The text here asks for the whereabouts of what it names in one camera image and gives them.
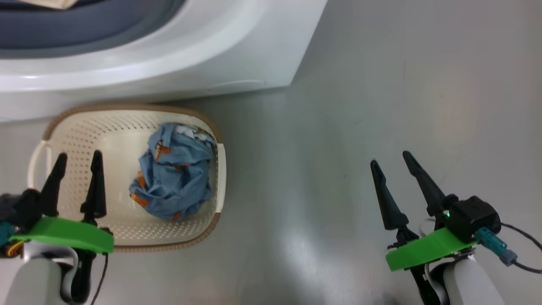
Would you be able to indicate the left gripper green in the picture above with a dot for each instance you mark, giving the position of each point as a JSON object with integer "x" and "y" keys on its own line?
{"x": 67, "y": 235}

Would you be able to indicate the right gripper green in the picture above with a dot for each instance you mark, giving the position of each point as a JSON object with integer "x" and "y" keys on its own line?
{"x": 427, "y": 250}

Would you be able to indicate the blue patterned garment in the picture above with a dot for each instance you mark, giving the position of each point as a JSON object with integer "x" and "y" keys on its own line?
{"x": 178, "y": 178}

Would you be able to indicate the cream printed garment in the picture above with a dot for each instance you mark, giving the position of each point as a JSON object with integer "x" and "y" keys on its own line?
{"x": 55, "y": 3}

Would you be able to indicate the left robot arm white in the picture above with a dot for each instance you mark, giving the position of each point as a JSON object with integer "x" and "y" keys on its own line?
{"x": 34, "y": 279}

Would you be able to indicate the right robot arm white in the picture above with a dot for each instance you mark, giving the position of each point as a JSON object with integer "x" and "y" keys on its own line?
{"x": 470, "y": 284}

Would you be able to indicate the cream perforated laundry basket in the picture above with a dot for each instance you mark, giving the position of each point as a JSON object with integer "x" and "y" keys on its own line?
{"x": 114, "y": 127}

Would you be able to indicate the grey rubber door gasket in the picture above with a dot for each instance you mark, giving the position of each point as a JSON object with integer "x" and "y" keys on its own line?
{"x": 84, "y": 25}

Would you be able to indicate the white front-load washing machine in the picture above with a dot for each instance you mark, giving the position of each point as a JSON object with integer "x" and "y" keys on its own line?
{"x": 211, "y": 51}

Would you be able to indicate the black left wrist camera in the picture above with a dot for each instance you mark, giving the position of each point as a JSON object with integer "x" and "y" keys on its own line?
{"x": 21, "y": 207}

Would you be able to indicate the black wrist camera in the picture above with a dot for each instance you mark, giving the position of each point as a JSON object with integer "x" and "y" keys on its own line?
{"x": 470, "y": 216}
{"x": 21, "y": 207}

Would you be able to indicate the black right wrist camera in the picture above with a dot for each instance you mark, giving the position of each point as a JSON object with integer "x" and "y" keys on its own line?
{"x": 470, "y": 216}

